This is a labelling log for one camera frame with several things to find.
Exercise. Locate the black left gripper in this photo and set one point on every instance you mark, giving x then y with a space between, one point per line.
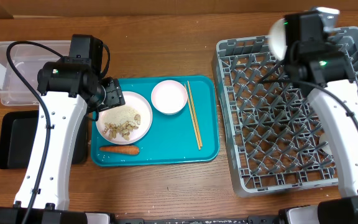
115 96

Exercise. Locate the pale green bowl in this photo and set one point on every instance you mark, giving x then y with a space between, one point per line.
277 42

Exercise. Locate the white paper cup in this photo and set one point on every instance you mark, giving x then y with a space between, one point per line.
323 139

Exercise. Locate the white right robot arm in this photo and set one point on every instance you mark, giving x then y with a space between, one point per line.
325 76

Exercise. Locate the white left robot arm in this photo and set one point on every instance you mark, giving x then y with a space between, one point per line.
67 90

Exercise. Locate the clear plastic waste bin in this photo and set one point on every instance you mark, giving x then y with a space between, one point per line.
28 59

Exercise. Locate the grey dishwasher rack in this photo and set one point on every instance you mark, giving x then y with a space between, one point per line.
272 133

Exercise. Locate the pile of rice grains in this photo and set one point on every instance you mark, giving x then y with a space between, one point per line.
119 115

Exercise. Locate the pile of peanut shells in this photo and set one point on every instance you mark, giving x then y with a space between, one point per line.
121 126

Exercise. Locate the orange carrot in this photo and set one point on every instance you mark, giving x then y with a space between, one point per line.
127 150

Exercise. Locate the pink bowl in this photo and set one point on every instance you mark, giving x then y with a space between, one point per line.
169 97

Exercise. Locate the teal serving tray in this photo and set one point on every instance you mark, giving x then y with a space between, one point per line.
171 138

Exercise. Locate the wooden chopstick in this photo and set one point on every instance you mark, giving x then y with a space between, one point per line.
192 118
196 125

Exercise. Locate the black plastic tray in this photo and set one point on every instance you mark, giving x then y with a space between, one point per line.
17 138

